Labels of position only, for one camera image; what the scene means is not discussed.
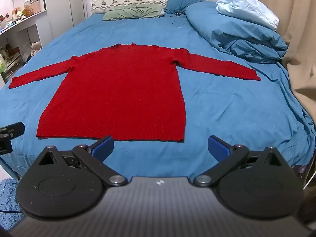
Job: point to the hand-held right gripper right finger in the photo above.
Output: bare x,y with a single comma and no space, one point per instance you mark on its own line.
218,148

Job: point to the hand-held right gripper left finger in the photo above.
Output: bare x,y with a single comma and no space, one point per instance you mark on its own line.
103,147

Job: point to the red knit sweater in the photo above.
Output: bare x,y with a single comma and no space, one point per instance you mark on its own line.
118,91

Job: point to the blue fluffy rug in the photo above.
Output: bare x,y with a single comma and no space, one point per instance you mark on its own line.
7,202

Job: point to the light blue pillow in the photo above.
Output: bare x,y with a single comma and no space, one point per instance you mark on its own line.
237,32

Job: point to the beige bag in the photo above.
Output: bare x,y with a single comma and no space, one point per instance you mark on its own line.
35,48

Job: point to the white cluttered shelf unit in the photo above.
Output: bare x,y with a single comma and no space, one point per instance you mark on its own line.
17,42

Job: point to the green cloth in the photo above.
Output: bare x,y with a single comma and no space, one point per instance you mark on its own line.
132,12

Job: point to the small black hair clip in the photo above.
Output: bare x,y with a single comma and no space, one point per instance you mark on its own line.
176,13

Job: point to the beige curtain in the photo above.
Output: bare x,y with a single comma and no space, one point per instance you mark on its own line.
300,29

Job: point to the white wardrobe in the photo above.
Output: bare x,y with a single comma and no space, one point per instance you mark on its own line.
64,2

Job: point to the woven basket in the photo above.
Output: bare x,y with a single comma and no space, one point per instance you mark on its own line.
33,6

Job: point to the black camera stand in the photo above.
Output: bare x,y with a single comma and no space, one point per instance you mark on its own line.
9,134

